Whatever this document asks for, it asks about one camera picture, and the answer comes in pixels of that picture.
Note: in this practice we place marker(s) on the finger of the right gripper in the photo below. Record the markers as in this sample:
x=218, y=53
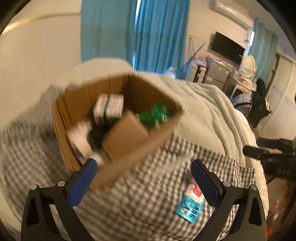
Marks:
x=268, y=143
x=257, y=153

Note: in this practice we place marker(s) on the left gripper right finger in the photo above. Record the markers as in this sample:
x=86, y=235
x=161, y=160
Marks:
x=249, y=222

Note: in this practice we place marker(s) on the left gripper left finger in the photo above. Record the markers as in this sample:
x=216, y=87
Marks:
x=38, y=222

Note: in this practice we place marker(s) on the teal sachet packet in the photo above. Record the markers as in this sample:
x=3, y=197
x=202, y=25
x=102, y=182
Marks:
x=191, y=204

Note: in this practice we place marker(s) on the green snack packet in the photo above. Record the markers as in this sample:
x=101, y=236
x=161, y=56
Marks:
x=155, y=116

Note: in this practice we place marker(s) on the small brown cardboard box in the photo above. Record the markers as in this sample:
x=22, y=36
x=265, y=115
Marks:
x=125, y=136

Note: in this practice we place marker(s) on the white green medicine box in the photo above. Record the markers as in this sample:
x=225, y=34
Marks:
x=108, y=106

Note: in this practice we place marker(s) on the dark clothes on chair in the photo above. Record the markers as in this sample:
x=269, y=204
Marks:
x=253, y=104

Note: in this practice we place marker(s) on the white louvered wardrobe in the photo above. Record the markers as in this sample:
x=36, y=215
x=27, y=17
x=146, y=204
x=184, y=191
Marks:
x=281, y=97

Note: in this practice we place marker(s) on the white dressing table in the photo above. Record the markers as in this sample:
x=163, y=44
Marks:
x=233, y=87

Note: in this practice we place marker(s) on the pale green knitted blanket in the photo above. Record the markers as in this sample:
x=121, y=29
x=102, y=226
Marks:
x=209, y=118

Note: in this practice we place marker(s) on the oval white mirror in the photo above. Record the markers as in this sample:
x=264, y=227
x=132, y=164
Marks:
x=248, y=67

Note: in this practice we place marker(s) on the grey cabinet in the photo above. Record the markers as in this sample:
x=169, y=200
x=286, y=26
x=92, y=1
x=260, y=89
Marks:
x=216, y=74

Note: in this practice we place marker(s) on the teal side curtain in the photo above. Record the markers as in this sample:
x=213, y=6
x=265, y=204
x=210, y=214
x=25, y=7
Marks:
x=263, y=49

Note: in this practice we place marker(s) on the grey white checkered cloth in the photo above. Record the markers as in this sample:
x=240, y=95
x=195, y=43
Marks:
x=140, y=206

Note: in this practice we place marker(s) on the white suitcase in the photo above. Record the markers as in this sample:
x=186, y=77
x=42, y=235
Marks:
x=195, y=73

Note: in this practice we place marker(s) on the clear water jug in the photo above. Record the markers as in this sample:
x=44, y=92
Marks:
x=171, y=72

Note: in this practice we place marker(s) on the white air conditioner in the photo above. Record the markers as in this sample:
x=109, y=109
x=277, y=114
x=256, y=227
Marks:
x=233, y=15

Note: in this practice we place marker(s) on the teal window curtain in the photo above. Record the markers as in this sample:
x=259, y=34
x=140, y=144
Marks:
x=150, y=35

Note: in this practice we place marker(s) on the black wall television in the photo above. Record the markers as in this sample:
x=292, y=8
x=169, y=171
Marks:
x=227, y=48

